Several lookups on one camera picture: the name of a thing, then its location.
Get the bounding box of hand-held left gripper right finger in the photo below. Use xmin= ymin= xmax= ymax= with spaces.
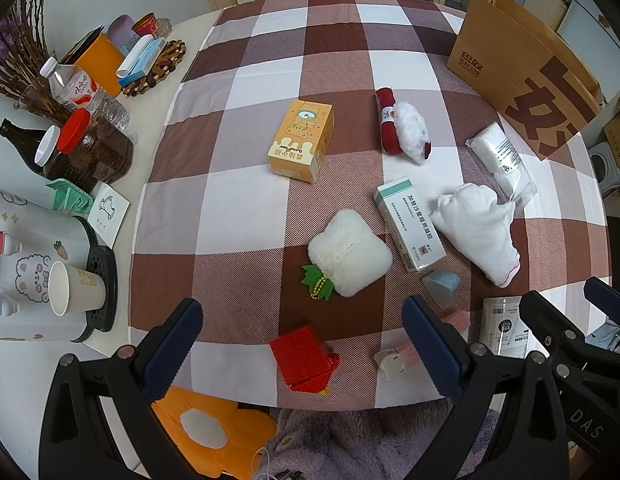
xmin=401 ymin=295 xmax=573 ymax=480

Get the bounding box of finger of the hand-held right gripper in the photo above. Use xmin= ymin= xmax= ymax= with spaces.
xmin=520 ymin=291 xmax=591 ymax=362
xmin=584 ymin=278 xmax=620 ymax=324

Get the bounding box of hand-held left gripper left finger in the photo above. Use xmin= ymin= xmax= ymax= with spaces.
xmin=38 ymin=298 xmax=205 ymax=480

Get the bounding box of pink tube with white cap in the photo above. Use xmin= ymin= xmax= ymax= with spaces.
xmin=374 ymin=309 xmax=470 ymax=382

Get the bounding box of red plush with white fur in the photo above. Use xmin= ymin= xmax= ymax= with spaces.
xmin=375 ymin=87 xmax=433 ymax=166

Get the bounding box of yellow cartoon bear box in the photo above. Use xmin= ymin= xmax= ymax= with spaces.
xmin=268 ymin=99 xmax=335 ymax=183

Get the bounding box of brown paper bag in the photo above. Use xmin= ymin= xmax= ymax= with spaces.
xmin=446 ymin=0 xmax=604 ymax=162

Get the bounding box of white black flat packet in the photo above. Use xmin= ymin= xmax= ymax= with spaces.
xmin=477 ymin=296 xmax=531 ymax=360

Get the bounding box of orange flower cushion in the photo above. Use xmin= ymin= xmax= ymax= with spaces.
xmin=151 ymin=385 xmax=279 ymax=478

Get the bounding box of white folded towel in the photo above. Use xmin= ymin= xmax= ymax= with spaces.
xmin=430 ymin=183 xmax=521 ymax=289

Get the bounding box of white paper cup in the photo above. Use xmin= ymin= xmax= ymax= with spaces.
xmin=49 ymin=261 xmax=107 ymax=317

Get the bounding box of person's purple fuzzy clothing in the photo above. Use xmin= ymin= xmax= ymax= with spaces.
xmin=262 ymin=397 xmax=500 ymax=480

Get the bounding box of white fluffy pouch green charm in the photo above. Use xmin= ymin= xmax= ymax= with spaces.
xmin=302 ymin=209 xmax=393 ymax=303

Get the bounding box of white green medicine box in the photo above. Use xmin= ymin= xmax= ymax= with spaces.
xmin=374 ymin=176 xmax=447 ymax=274

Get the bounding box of red box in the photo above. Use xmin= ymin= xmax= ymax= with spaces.
xmin=269 ymin=323 xmax=341 ymax=395

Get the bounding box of white washing machine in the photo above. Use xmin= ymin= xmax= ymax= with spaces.
xmin=587 ymin=141 xmax=620 ymax=198

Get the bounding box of white square card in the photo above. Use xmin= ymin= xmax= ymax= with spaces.
xmin=86 ymin=182 xmax=132 ymax=248

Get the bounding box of cardboard box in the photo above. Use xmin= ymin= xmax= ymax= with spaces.
xmin=602 ymin=110 xmax=620 ymax=171

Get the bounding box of clear pack of white pads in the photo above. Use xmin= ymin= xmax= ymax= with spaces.
xmin=465 ymin=122 xmax=538 ymax=208

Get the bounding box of green plastic holder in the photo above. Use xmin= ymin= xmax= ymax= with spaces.
xmin=45 ymin=177 xmax=98 ymax=217

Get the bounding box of small bottle pink cap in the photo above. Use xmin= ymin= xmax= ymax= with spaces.
xmin=0 ymin=231 xmax=23 ymax=257

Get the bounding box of glass jar with red lid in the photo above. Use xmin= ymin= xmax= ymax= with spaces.
xmin=42 ymin=109 xmax=136 ymax=183

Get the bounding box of white round lid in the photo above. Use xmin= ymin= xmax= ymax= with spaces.
xmin=34 ymin=125 xmax=62 ymax=167

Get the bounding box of brown glass bottle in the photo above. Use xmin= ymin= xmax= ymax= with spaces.
xmin=0 ymin=118 xmax=56 ymax=178

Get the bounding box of white refrigerator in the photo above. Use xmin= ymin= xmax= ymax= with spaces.
xmin=558 ymin=0 xmax=620 ymax=103

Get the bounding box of clear plastic water bottle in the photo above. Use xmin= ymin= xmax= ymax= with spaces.
xmin=39 ymin=56 xmax=131 ymax=133

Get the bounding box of wooden bead trivet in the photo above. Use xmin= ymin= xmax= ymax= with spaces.
xmin=121 ymin=39 xmax=185 ymax=97

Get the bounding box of light blue flat box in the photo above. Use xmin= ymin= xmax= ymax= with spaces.
xmin=117 ymin=37 xmax=167 ymax=87

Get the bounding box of orange box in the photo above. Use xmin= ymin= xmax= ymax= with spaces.
xmin=64 ymin=25 xmax=127 ymax=98

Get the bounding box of brown white checked tablecloth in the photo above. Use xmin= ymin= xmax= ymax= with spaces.
xmin=127 ymin=0 xmax=608 ymax=411

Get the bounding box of purple cup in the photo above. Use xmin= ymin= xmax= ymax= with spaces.
xmin=107 ymin=15 xmax=140 ymax=53

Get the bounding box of dried branch bouquet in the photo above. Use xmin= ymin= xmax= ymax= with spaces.
xmin=0 ymin=0 xmax=78 ymax=121

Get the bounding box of red cup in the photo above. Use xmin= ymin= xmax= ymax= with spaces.
xmin=131 ymin=12 xmax=158 ymax=37

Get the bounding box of white cable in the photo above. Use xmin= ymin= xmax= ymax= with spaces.
xmin=250 ymin=447 xmax=291 ymax=480

